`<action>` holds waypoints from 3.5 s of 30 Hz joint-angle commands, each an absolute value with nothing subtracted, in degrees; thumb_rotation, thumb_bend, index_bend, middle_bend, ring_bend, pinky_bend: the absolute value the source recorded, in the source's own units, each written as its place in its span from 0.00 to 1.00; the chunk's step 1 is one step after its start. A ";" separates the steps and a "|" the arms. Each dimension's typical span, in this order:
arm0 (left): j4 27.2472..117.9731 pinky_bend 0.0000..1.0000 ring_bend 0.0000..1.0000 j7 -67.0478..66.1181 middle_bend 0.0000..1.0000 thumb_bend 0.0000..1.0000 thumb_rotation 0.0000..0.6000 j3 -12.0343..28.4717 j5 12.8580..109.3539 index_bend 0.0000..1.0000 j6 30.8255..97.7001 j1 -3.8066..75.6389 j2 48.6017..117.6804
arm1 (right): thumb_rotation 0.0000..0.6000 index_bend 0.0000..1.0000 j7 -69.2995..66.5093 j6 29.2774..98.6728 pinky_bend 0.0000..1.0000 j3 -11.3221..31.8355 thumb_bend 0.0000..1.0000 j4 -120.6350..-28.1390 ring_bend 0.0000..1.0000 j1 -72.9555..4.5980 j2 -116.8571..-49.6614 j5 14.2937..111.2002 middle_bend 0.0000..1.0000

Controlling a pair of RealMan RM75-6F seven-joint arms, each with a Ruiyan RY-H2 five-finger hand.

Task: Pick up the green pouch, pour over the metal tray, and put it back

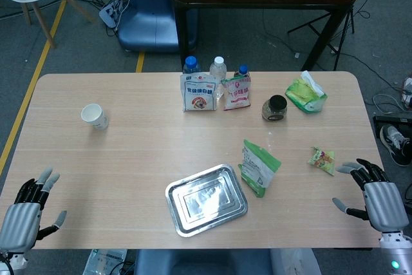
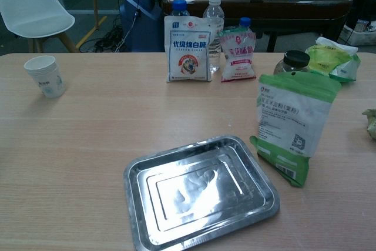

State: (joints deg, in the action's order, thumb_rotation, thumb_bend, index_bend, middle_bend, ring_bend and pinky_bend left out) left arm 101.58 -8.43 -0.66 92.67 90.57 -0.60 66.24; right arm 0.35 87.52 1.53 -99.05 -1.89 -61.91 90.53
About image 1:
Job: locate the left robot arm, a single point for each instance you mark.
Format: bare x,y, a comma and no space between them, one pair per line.
11,263

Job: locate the white power strip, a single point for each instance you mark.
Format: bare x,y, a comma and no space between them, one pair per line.
109,14

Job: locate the green white snack bag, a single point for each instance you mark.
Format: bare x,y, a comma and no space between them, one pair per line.
259,168

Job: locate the green tissue pack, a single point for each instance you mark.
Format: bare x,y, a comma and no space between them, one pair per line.
304,94

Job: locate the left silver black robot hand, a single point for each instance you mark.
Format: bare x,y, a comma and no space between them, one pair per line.
19,226

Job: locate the black tripod stand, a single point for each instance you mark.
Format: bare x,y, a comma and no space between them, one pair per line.
342,40

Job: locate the clear plastic bag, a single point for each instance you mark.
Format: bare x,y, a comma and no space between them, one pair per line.
103,262

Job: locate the white paper cup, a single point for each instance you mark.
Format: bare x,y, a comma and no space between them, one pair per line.
95,118

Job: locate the large blue cap bottle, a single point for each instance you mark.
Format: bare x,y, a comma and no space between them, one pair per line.
191,64

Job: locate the grey black sneaker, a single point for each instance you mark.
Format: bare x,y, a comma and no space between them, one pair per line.
394,143

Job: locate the white sugar bag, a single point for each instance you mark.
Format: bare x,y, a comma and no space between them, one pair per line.
199,93

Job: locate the white socket block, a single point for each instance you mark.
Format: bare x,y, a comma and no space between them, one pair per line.
408,89

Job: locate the small blue cap bottle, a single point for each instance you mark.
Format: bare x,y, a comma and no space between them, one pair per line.
243,70

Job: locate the white cap water bottle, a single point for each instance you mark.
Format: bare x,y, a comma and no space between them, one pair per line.
218,69

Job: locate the small yellow green snack packet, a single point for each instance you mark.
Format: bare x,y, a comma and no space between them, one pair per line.
322,160

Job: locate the glass spice jar black lid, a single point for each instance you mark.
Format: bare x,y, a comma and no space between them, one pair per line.
274,107

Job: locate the silver metal tray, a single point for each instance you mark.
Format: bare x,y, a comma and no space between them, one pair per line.
206,201

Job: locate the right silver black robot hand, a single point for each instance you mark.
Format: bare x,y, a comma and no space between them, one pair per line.
384,205

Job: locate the blue machine base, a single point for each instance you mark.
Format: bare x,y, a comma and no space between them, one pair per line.
148,20

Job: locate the pink white snack pouch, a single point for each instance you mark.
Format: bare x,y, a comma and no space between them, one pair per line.
236,94

